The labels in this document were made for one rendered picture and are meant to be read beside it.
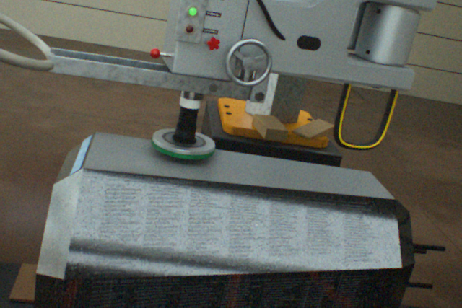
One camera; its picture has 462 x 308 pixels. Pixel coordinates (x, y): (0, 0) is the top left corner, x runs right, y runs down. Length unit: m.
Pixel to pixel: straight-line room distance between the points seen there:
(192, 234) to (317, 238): 0.40
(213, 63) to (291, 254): 0.63
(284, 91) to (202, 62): 0.89
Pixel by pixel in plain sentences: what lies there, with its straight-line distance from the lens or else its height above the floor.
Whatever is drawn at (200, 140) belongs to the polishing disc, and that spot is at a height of 0.86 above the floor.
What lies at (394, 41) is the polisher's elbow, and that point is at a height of 1.31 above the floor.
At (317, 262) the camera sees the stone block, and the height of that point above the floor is 0.64.
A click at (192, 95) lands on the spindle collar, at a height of 1.03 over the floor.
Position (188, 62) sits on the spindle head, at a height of 1.15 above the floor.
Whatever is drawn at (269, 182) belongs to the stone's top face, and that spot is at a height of 0.80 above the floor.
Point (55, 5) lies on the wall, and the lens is 7.88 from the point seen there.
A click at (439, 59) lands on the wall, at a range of 8.85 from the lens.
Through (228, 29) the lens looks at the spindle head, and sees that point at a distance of 1.59.
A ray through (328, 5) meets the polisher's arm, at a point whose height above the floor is 1.38.
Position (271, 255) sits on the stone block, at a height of 0.65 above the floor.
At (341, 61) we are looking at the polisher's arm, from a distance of 1.76.
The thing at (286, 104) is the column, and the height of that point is 0.88.
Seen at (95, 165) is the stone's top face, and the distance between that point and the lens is 1.63.
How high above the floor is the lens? 1.45
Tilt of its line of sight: 18 degrees down
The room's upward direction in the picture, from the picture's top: 11 degrees clockwise
